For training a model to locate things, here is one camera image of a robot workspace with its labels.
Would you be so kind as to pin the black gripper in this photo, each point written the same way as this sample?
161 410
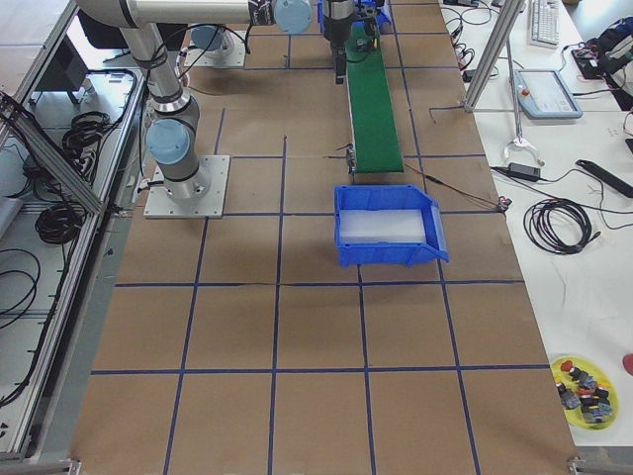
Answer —
337 30

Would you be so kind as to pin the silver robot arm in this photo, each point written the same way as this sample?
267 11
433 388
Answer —
171 138

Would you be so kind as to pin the blue bin with buttons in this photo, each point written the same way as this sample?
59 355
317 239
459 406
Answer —
365 10

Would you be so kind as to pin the yellow plate of buttons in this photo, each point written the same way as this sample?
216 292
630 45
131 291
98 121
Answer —
588 397

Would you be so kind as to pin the green conveyor belt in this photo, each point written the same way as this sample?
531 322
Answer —
375 146

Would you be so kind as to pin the white foam pad empty bin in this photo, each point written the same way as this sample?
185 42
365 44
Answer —
364 226

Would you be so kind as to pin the blue empty bin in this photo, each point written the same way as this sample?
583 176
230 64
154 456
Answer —
390 197

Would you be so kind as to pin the white keyboard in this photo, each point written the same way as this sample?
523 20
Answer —
543 23

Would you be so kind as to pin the teach pendant tablet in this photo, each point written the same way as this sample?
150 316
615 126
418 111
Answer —
544 95

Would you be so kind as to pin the black power adapter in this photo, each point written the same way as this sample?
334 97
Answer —
523 172

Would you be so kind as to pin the aluminium frame post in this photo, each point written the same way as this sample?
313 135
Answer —
492 49

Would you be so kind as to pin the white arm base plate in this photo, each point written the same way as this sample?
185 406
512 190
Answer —
202 196

